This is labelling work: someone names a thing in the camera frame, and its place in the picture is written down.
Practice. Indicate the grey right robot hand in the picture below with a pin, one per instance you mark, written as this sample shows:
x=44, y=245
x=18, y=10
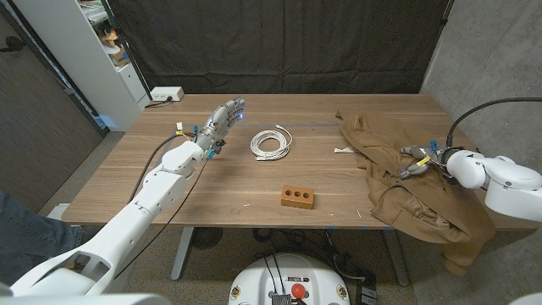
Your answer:
x=434, y=156

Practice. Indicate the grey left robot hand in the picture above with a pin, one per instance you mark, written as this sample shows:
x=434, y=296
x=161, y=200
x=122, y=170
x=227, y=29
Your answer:
x=220, y=125

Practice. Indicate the tan jacket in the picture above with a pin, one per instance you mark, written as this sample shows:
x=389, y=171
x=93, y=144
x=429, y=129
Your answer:
x=406, y=207

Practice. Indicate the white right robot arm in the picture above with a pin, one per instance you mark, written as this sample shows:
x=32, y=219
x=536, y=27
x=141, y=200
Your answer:
x=508, y=186

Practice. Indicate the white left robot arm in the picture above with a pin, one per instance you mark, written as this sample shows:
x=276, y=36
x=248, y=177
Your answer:
x=127, y=229

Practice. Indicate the brown block with three holes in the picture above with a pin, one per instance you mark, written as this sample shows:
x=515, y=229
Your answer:
x=297, y=201

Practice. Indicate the white power box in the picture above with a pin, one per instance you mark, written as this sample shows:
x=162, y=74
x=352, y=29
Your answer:
x=167, y=93

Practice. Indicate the black backdrop curtain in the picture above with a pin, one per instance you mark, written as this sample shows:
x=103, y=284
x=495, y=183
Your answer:
x=275, y=42

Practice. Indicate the grey table leg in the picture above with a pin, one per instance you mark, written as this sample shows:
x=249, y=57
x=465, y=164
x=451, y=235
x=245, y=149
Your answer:
x=396, y=258
x=182, y=254

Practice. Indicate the black round perforated disc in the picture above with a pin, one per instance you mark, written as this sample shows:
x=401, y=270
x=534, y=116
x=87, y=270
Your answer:
x=206, y=238

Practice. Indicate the black backdrop stand pole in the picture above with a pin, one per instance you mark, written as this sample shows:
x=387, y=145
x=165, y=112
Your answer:
x=129, y=55

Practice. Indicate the cardboard box on shelf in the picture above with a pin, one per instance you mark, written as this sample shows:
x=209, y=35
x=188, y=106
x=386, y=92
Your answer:
x=118, y=57

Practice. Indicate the yellow toy on shelf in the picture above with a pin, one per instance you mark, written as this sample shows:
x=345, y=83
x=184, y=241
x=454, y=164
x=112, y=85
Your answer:
x=109, y=38

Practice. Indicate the white shelf cabinet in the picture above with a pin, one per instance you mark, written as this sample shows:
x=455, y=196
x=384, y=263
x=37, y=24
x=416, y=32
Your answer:
x=84, y=63

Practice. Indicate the white robot torso base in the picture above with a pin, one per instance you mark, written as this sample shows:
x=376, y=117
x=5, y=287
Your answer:
x=254, y=279

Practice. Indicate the red emergency stop button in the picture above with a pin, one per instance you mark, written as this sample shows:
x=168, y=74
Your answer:
x=298, y=290

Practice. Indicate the person leg in jeans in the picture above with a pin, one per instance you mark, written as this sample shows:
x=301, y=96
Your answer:
x=25, y=237

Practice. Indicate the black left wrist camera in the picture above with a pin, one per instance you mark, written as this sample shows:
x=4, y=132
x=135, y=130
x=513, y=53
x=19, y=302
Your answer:
x=219, y=147

